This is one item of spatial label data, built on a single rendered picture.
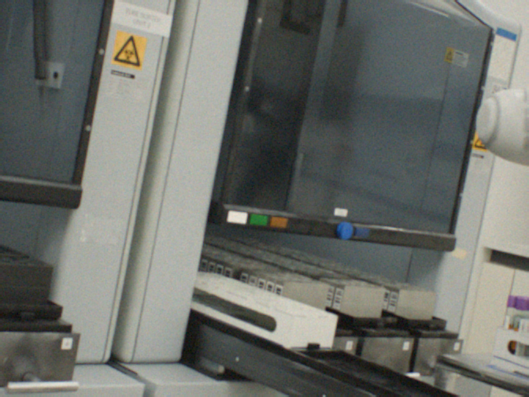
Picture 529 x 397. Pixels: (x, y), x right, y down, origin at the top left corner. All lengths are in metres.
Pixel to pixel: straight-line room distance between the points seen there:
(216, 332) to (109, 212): 0.26
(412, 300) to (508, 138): 0.55
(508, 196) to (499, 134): 2.67
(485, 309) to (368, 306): 2.25
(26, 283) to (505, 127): 0.71
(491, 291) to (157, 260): 2.67
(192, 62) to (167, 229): 0.25
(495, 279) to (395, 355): 2.26
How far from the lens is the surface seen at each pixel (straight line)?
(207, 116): 1.53
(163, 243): 1.52
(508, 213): 4.17
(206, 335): 1.57
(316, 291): 1.74
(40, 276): 1.40
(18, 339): 1.32
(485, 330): 4.08
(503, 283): 4.04
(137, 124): 1.46
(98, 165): 1.43
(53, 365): 1.35
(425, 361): 1.89
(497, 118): 1.48
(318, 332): 1.50
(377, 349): 1.78
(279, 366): 1.45
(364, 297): 1.83
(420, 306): 1.96
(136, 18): 1.44
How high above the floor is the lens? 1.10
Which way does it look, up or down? 3 degrees down
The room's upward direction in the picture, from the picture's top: 11 degrees clockwise
